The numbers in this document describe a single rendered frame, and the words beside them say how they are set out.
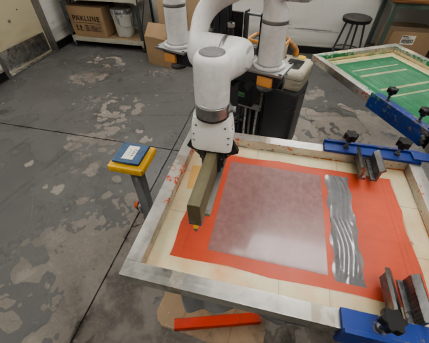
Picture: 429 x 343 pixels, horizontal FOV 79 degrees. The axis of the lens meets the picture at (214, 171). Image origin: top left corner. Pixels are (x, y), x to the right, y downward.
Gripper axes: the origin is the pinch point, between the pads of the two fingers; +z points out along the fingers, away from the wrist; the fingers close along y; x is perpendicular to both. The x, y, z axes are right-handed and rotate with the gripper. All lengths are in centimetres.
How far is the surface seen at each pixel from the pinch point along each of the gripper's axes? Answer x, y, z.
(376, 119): -213, -126, 113
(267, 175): -12.5, -15.5, 14.8
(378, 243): 6.0, -46.0, 14.6
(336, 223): 2.2, -35.7, 14.2
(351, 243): 7.8, -39.0, 14.2
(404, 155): -27, -58, 10
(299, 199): -4.4, -25.9, 14.7
